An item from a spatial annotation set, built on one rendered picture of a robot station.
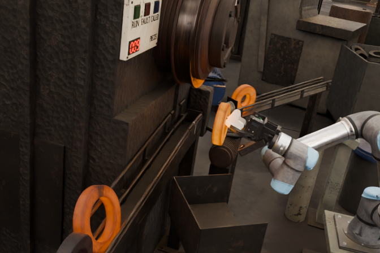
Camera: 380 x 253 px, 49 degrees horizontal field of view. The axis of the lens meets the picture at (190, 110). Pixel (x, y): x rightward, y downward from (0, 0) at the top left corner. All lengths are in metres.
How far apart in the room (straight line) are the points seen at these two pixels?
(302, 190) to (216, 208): 1.11
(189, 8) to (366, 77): 2.41
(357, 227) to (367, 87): 1.85
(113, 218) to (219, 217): 0.35
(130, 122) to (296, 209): 1.46
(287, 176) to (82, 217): 0.73
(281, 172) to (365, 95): 2.25
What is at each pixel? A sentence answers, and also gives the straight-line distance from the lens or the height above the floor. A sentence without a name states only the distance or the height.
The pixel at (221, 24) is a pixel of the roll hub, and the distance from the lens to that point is 1.50.
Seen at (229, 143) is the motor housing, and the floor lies 0.53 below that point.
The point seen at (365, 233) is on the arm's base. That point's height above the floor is 0.37.
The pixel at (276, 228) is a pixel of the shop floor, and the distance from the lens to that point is 2.49.
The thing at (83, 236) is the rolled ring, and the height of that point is 0.74.
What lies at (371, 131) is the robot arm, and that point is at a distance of 1.64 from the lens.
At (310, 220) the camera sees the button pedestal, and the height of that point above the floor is 0.01.
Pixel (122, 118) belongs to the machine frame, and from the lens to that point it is 1.33.
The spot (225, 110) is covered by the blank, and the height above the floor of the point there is 0.89.
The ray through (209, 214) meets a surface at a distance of 1.41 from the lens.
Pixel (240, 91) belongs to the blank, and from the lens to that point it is 2.12.
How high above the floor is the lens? 1.41
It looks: 22 degrees down
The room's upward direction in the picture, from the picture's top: 9 degrees clockwise
